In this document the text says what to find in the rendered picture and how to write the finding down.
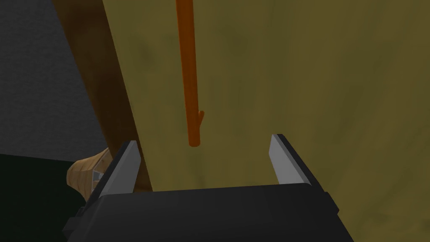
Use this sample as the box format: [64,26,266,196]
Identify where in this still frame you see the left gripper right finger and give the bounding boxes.
[268,133,325,193]

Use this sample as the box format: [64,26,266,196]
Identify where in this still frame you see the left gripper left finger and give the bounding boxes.
[88,140,142,201]

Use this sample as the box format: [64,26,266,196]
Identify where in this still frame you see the brown wooden cupboard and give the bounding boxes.
[51,0,153,202]

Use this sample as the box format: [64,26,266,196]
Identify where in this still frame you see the orange bar handle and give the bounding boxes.
[175,0,205,148]

